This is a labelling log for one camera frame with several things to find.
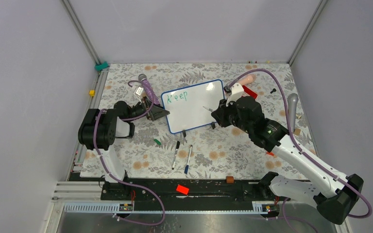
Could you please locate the blue whiteboard marker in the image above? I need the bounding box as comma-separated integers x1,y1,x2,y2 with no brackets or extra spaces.
184,145,193,174

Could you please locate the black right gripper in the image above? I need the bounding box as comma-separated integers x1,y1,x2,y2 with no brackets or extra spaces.
211,96,253,134

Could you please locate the brown small block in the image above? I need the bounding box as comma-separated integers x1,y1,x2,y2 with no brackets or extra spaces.
225,176,235,183

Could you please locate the wooden small cube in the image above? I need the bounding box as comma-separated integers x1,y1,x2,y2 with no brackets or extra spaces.
293,128,302,136

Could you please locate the teal corner clamp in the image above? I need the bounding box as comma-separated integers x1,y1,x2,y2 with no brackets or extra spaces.
94,61,109,72

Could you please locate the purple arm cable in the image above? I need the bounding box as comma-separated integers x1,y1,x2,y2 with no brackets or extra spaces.
92,80,166,227
223,68,373,233

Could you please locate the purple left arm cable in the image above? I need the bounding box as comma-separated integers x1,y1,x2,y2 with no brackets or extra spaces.
92,80,166,227

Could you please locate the red flat card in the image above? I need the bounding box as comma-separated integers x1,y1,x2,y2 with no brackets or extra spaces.
176,184,189,195

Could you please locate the floral patterned table mat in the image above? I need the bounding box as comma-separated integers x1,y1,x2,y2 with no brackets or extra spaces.
99,63,305,180

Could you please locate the purple glitter microphone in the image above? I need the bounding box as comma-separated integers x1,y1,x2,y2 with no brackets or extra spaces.
138,73,160,105

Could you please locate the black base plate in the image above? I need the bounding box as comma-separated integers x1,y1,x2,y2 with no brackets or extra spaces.
83,177,284,212

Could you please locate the red rectangular frame block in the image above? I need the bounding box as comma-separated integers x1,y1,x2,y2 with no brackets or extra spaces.
243,86,258,99

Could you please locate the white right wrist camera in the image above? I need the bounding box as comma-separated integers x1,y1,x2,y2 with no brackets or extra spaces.
226,83,244,107

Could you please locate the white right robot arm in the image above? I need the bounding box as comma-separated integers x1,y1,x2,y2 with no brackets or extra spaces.
211,97,364,225

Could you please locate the pink microphone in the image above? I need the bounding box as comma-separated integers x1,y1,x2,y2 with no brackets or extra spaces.
237,74,256,86

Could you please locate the blue framed whiteboard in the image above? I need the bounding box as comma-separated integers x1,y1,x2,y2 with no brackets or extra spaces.
161,79,225,134

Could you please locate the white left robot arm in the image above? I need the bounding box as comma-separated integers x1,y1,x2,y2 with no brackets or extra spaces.
78,98,170,200

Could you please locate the black whiteboard marker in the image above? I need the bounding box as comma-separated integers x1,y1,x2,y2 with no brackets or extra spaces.
171,141,180,170

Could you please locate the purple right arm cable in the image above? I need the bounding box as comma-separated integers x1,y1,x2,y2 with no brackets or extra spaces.
223,68,373,233

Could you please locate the silver microphone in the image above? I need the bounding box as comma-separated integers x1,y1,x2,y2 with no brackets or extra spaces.
287,93,299,132

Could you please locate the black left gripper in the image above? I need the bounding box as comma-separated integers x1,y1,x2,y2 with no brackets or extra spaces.
127,96,169,122

